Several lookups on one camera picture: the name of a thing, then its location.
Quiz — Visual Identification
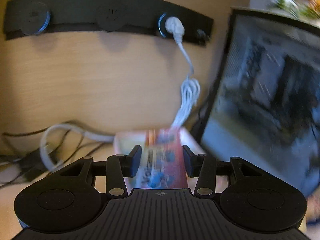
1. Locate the green plant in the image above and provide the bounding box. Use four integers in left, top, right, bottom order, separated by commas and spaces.
270, 0, 320, 20

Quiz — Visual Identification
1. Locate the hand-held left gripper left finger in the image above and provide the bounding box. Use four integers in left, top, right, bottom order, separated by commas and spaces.
54, 144, 143, 197

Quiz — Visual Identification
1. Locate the grey cable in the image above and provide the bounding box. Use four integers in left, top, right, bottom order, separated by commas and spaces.
40, 122, 117, 173

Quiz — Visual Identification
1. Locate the black power adapter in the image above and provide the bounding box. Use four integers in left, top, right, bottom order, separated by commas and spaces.
20, 150, 48, 183

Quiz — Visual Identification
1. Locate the red printed packet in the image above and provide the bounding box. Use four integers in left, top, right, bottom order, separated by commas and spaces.
136, 129, 189, 189

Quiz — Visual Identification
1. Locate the pink cardboard box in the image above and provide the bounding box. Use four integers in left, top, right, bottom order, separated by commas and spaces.
114, 127, 208, 189

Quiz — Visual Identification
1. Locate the white power cable with plug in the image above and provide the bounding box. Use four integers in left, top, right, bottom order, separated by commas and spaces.
164, 17, 201, 132

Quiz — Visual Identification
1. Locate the bundle of black cables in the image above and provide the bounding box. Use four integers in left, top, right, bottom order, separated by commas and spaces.
0, 122, 115, 188

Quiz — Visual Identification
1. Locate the black wall socket panel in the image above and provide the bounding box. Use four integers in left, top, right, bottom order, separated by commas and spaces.
4, 0, 214, 47

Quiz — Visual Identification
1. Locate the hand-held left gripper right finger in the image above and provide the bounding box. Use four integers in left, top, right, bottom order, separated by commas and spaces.
182, 144, 269, 197

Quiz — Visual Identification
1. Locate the computer monitor showing photo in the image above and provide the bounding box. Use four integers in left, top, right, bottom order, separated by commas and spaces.
191, 8, 320, 205

